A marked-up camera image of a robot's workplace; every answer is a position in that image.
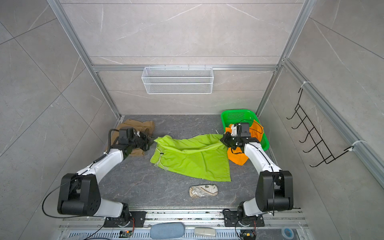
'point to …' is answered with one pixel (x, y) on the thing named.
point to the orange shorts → (237, 156)
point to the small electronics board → (125, 233)
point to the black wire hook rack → (306, 126)
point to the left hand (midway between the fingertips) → (157, 132)
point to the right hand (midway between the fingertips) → (220, 137)
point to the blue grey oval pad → (166, 230)
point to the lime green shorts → (203, 156)
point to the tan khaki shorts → (147, 127)
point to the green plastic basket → (232, 116)
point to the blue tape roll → (287, 232)
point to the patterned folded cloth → (202, 190)
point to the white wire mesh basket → (190, 80)
